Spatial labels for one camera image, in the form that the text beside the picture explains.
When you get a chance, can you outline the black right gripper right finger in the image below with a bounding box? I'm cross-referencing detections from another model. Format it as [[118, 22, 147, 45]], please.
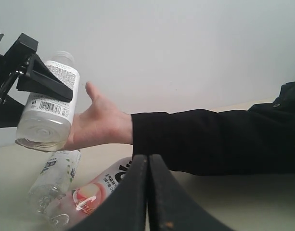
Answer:
[[148, 154, 231, 231]]

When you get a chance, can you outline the clear bottle blue label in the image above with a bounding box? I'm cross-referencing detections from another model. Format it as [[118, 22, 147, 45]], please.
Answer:
[[28, 150, 81, 214]]

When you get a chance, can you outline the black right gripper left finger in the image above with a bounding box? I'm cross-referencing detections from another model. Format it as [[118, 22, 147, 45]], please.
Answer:
[[71, 155, 148, 231]]

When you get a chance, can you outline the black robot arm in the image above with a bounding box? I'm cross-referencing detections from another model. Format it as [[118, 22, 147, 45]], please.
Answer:
[[0, 34, 228, 231]]

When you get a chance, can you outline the pink peach label bottle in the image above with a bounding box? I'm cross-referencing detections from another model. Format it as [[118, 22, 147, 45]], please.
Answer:
[[45, 156, 132, 231]]

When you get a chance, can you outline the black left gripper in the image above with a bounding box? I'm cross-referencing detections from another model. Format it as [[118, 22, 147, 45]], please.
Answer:
[[0, 33, 73, 105]]

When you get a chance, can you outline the black sleeved forearm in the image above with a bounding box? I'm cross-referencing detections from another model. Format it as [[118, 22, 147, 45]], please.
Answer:
[[131, 82, 295, 176]]

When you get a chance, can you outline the person's open bare hand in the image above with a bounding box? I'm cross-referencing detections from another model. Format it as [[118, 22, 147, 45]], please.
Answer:
[[63, 82, 133, 150]]

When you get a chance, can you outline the white floral label bottle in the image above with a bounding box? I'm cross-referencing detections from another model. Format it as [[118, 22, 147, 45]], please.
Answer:
[[15, 51, 80, 152]]

